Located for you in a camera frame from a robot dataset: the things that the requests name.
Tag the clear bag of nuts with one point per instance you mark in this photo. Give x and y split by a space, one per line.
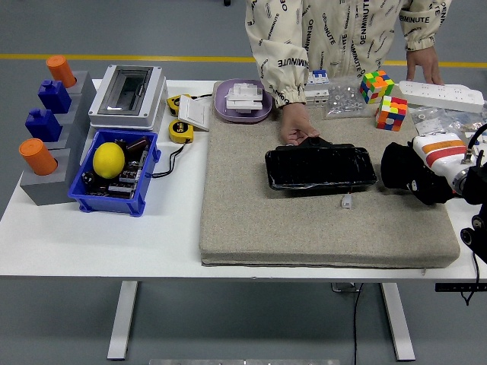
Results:
342 100

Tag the person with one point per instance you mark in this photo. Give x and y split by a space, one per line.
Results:
342 30

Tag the metal bracket under table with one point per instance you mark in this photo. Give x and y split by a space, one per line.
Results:
344 287

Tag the clear bags of washers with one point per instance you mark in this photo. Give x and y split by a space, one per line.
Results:
428 118

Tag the person's right forearm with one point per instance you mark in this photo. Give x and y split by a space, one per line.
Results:
277 68

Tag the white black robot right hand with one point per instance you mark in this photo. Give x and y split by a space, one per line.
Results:
441 156

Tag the person's left hand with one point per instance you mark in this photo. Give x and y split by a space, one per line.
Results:
422 62

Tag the black rag with red tag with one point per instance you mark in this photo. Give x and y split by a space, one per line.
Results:
399 167

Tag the colourful puzzle cube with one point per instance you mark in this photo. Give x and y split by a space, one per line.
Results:
392 114
376 86

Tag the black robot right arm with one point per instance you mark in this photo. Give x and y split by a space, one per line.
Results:
477 182

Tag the yellow lemon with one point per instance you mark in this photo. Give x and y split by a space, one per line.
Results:
109 159

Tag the person's left forearm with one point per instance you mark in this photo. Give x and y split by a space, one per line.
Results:
422 26

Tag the person's right hand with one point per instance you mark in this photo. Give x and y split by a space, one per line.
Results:
296 125

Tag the white switch parts stack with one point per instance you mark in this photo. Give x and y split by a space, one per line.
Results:
243 97

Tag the white wall switch plate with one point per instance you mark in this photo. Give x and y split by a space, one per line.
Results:
194 114

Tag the orange cylinder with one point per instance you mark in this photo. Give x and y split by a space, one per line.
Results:
37 156
61 70

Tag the blue block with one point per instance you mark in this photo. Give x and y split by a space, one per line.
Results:
54 97
43 125

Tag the black table control box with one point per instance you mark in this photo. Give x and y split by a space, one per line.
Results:
456 287

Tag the white power strip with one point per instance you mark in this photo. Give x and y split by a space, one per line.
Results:
437 93

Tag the grey-brown mat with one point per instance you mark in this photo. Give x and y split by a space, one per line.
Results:
266 228

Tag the grey stepped block holder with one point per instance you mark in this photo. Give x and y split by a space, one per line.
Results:
45 194

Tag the blue plastic bin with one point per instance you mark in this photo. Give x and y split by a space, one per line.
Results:
110 205

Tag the white blue circuit breaker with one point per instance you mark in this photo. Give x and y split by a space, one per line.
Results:
319 78

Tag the yellow tape measure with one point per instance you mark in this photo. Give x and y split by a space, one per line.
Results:
179 131
173 104

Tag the white table leg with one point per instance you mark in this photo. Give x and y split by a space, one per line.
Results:
122 319
398 323

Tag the purple tray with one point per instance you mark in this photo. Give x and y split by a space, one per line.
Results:
222 108

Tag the grey electrical enclosure box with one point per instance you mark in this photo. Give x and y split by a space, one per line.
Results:
129 91

